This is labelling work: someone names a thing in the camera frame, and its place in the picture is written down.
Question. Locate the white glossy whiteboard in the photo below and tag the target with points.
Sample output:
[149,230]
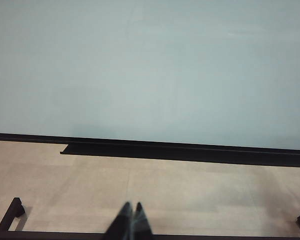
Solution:
[150,70]

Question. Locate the black whiteboard bottom frame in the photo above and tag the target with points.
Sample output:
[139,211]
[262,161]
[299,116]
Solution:
[27,137]

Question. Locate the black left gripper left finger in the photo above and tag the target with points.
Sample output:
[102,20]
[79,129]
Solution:
[123,220]

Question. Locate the black metal base frame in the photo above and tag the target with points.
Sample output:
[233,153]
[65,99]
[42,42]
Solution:
[10,215]

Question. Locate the black whiteboard pen tray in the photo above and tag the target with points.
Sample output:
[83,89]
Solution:
[165,153]

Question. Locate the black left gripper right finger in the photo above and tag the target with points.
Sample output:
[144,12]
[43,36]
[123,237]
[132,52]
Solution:
[141,222]

